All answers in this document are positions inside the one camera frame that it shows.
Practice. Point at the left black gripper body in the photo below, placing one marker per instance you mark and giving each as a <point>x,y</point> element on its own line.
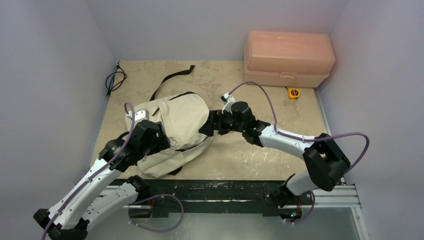
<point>159,143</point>

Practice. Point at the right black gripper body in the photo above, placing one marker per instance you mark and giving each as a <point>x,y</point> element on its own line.
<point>213,122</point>

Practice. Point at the beige canvas backpack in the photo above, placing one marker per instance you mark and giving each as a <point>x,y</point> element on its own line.
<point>182,116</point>

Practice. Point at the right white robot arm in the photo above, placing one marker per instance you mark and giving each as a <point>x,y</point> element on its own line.
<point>325,162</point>

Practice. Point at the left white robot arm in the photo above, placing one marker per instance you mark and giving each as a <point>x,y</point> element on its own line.
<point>81,209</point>

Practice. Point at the yellow tape measure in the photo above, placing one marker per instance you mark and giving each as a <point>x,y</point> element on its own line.
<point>293,93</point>

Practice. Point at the pink plastic storage box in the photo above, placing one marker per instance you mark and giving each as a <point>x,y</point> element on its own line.
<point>287,59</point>

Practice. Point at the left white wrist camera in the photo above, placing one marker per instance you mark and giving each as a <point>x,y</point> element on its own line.
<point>138,116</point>

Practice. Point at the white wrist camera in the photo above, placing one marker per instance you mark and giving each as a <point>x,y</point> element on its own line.
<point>138,116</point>
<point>228,100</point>

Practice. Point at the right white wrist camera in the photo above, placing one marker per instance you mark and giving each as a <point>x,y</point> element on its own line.
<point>228,100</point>

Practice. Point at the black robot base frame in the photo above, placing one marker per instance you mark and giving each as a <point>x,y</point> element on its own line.
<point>160,197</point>

